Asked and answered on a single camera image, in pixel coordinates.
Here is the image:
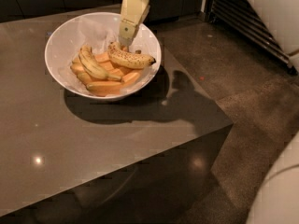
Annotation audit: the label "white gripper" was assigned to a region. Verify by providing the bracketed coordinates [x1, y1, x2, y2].
[119, 0, 150, 47]

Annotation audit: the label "spotted yellow banana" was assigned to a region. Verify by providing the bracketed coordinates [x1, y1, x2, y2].
[107, 42, 156, 69]

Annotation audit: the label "small banana behind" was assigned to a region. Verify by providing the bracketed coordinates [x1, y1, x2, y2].
[121, 46, 129, 52]

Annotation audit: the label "white paper bowl liner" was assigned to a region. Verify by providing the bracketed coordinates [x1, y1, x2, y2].
[58, 16, 155, 95]

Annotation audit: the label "yellow banana left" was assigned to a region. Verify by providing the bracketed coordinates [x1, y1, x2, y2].
[78, 45, 121, 81]

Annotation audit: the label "white bowl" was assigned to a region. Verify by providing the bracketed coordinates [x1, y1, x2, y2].
[44, 11, 163, 102]

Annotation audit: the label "dark vent grille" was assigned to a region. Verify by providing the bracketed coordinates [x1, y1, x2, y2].
[205, 0, 298, 75]

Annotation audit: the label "orange melon slices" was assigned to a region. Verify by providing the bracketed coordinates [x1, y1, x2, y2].
[70, 52, 142, 97]

